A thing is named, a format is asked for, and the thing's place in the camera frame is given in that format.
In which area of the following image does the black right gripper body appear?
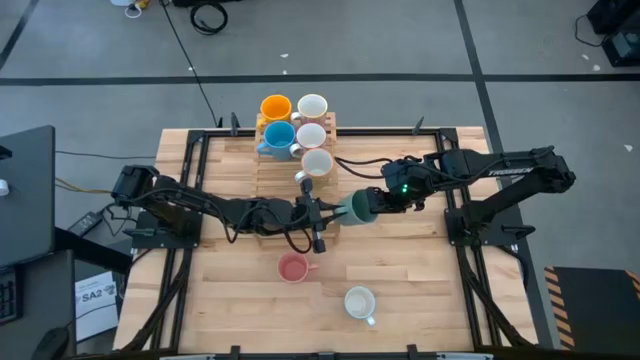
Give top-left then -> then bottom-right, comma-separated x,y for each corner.
363,185 -> 401,215

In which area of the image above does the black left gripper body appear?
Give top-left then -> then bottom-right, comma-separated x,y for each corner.
272,178 -> 327,255

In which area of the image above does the green mug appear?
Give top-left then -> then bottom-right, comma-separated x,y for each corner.
333,188 -> 380,227

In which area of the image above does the yellow dotted white mug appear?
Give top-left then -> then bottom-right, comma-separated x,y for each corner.
293,147 -> 335,189

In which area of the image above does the pink faceted mug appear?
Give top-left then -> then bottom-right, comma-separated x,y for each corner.
276,251 -> 319,285

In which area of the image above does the grey patterned white mug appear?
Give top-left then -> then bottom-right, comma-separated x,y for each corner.
288,122 -> 328,159

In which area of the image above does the red patterned white mug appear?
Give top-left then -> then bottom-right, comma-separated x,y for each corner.
289,93 -> 330,126

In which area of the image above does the orange mug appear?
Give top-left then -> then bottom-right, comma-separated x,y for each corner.
256,93 -> 294,134

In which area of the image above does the wooden slatted rack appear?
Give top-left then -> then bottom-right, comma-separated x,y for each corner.
247,112 -> 341,249

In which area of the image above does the blue patterned white mug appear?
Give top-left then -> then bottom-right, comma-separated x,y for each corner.
343,285 -> 377,328

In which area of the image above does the black desk bar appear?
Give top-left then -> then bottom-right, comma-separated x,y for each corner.
53,227 -> 134,275

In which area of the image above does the black power adapter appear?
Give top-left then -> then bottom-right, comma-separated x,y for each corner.
67,211 -> 104,238

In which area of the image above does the white SA2 paper sheet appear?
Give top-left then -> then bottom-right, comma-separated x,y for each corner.
74,270 -> 120,343

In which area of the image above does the black yellow striped mat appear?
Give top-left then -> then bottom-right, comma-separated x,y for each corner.
543,265 -> 640,354

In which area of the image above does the black chair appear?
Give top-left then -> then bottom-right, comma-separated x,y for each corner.
30,325 -> 71,360

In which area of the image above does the black equipment case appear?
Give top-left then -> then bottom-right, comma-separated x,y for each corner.
586,0 -> 640,35
602,27 -> 640,69

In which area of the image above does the black keyboard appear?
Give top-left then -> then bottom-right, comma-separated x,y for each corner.
0,268 -> 22,326

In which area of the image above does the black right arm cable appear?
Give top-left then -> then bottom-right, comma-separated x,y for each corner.
333,156 -> 389,180

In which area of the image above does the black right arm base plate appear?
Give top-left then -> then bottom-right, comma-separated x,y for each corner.
444,207 -> 536,247

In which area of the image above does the black metal table frame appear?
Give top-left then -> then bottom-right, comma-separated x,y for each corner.
119,127 -> 539,360

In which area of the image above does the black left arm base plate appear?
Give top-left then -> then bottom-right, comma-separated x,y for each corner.
130,209 -> 204,250

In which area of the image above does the long black floor cable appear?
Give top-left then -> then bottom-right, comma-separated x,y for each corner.
158,0 -> 224,129

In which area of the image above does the coiled black cable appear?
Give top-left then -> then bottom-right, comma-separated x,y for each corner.
188,1 -> 230,37

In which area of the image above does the white cable with yellow plug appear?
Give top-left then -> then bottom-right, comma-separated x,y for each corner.
110,0 -> 151,20

